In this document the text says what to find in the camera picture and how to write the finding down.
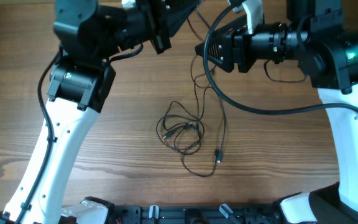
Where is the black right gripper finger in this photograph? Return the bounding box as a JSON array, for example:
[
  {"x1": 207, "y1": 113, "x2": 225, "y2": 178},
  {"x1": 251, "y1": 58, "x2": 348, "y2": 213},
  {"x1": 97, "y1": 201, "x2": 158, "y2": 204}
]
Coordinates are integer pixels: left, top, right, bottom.
[
  {"x1": 213, "y1": 15, "x2": 247, "y2": 34},
  {"x1": 195, "y1": 42, "x2": 216, "y2": 62}
]

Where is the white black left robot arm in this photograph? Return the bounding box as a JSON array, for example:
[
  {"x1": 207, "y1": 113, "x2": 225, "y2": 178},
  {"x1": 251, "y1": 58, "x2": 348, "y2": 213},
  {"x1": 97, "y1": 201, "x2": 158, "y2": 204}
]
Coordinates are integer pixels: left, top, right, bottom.
[{"x1": 0, "y1": 0, "x2": 198, "y2": 223}]

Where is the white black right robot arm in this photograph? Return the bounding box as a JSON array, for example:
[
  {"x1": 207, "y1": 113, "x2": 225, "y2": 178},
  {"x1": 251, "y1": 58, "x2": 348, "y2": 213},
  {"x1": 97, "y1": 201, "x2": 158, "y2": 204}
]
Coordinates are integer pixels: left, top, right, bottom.
[{"x1": 195, "y1": 0, "x2": 358, "y2": 223}]

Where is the black long cable on table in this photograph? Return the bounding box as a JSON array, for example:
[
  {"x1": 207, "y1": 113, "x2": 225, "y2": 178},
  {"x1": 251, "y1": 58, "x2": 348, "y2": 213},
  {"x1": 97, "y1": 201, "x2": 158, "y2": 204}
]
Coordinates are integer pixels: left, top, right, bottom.
[{"x1": 155, "y1": 86, "x2": 228, "y2": 178}]

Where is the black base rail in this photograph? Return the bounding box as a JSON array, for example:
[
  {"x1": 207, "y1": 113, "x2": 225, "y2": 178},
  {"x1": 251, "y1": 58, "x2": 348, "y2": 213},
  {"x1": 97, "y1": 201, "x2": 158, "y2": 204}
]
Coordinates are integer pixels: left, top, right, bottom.
[{"x1": 54, "y1": 203, "x2": 282, "y2": 224}]

